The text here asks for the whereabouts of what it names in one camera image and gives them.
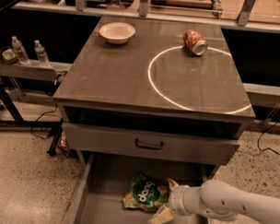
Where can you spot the white bowl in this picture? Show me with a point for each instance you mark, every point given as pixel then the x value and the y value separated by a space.
pixel 117 33

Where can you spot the grey metal rail frame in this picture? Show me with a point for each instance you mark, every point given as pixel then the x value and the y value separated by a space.
pixel 259 15

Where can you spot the black drawer handle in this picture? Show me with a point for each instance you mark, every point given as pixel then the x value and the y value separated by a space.
pixel 142 145

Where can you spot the clear water bottle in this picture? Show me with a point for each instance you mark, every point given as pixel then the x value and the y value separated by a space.
pixel 20 51
pixel 41 54

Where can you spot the grey drawer cabinet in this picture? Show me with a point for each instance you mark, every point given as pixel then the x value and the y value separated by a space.
pixel 154 83

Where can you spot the grey side table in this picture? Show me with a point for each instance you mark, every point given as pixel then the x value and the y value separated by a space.
pixel 40 73

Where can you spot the small round dish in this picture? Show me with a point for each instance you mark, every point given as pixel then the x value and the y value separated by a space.
pixel 7 56

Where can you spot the green rice chip bag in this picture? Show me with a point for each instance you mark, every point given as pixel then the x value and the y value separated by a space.
pixel 146 193

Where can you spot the right clear water bottle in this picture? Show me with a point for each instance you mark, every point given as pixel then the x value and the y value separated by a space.
pixel 41 54

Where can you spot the open middle grey drawer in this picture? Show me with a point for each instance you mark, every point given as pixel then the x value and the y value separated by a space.
pixel 107 179

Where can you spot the orange soda can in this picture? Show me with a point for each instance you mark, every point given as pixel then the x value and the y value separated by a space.
pixel 195 42

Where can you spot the left clear water bottle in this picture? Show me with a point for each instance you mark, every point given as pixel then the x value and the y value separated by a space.
pixel 20 51

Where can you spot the top grey drawer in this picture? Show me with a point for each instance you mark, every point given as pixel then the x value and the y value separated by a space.
pixel 195 149

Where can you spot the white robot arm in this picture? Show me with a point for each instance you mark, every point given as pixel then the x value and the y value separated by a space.
pixel 215 199

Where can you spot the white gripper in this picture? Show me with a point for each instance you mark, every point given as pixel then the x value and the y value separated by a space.
pixel 178 199

